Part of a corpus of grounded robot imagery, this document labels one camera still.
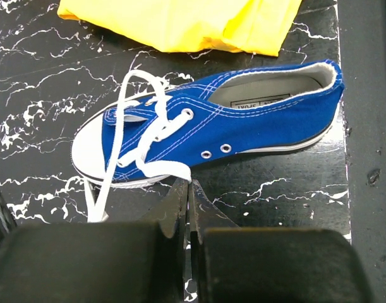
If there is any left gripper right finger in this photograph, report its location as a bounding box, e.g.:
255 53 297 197
189 181 373 302

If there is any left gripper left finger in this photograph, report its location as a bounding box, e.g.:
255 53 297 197
0 179 188 302

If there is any blue sneaker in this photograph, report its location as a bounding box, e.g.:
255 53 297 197
71 60 344 188

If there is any white shoelace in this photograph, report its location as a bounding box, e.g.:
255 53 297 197
84 69 193 223

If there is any black marble pattern mat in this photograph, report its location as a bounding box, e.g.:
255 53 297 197
0 1 351 236

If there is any yellow folded cloth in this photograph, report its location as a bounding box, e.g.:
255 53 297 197
57 0 301 56

